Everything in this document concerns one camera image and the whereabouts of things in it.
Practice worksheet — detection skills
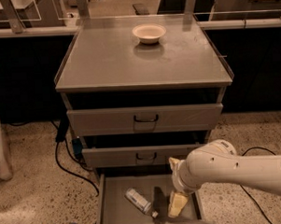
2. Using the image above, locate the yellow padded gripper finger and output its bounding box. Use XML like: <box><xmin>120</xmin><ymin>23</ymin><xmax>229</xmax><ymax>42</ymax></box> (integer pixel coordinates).
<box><xmin>168</xmin><ymin>191</ymin><xmax>190</xmax><ymax>218</ymax></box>

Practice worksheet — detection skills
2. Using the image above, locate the blue plastic bottle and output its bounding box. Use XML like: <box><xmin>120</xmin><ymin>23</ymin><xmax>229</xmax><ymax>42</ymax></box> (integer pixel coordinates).
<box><xmin>124</xmin><ymin>188</ymin><xmax>158</xmax><ymax>218</ymax></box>

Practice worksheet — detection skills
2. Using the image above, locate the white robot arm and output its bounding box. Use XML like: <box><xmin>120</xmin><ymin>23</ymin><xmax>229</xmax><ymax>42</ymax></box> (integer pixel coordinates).
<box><xmin>168</xmin><ymin>139</ymin><xmax>281</xmax><ymax>218</ymax></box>

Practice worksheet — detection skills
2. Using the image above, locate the grey bottom drawer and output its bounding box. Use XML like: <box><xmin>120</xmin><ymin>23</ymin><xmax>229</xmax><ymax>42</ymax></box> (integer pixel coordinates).
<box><xmin>96</xmin><ymin>175</ymin><xmax>215</xmax><ymax>224</ymax></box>

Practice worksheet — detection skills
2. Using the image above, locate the grey drawer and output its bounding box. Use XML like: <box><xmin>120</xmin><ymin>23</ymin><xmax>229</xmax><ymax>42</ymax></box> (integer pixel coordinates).
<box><xmin>66</xmin><ymin>103</ymin><xmax>222</xmax><ymax>136</ymax></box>
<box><xmin>96</xmin><ymin>175</ymin><xmax>215</xmax><ymax>224</ymax></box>
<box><xmin>82</xmin><ymin>144</ymin><xmax>202</xmax><ymax>168</ymax></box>

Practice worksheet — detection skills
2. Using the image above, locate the grey metal drawer cabinet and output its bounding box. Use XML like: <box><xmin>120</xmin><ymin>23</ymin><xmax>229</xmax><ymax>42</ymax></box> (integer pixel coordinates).
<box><xmin>50</xmin><ymin>11</ymin><xmax>242</xmax><ymax>224</ymax></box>

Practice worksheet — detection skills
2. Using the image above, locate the grey middle drawer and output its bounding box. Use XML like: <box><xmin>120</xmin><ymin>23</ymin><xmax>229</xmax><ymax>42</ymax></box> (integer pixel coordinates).
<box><xmin>82</xmin><ymin>144</ymin><xmax>202</xmax><ymax>168</ymax></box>

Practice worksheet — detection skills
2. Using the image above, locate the grey top drawer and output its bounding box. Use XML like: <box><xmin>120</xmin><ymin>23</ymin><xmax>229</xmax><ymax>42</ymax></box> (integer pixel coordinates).
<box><xmin>66</xmin><ymin>103</ymin><xmax>222</xmax><ymax>136</ymax></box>

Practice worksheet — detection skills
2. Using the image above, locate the blue power box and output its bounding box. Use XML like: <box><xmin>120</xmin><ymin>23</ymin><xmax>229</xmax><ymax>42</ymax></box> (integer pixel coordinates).
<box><xmin>72</xmin><ymin>138</ymin><xmax>83</xmax><ymax>157</ymax></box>

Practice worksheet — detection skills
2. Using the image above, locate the white paper bowl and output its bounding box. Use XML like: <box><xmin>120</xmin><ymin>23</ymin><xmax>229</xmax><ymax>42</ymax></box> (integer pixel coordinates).
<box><xmin>133</xmin><ymin>23</ymin><xmax>166</xmax><ymax>45</ymax></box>

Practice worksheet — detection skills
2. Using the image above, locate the glass railing barrier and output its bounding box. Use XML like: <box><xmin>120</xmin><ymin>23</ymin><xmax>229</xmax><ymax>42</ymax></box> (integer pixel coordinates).
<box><xmin>0</xmin><ymin>0</ymin><xmax>281</xmax><ymax>30</ymax></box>

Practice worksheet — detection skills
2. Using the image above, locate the black floor cable right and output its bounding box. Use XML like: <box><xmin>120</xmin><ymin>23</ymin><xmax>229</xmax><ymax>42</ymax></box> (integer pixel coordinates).
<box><xmin>237</xmin><ymin>146</ymin><xmax>280</xmax><ymax>224</ymax></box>

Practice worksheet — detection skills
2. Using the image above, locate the black floor cable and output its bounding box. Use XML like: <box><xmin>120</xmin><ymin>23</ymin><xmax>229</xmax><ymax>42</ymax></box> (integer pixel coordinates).
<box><xmin>237</xmin><ymin>146</ymin><xmax>280</xmax><ymax>224</ymax></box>
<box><xmin>50</xmin><ymin>118</ymin><xmax>100</xmax><ymax>197</ymax></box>

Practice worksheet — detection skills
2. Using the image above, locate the black floor cable left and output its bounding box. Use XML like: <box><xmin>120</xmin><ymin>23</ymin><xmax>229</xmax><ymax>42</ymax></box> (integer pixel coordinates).
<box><xmin>50</xmin><ymin>118</ymin><xmax>100</xmax><ymax>197</ymax></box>

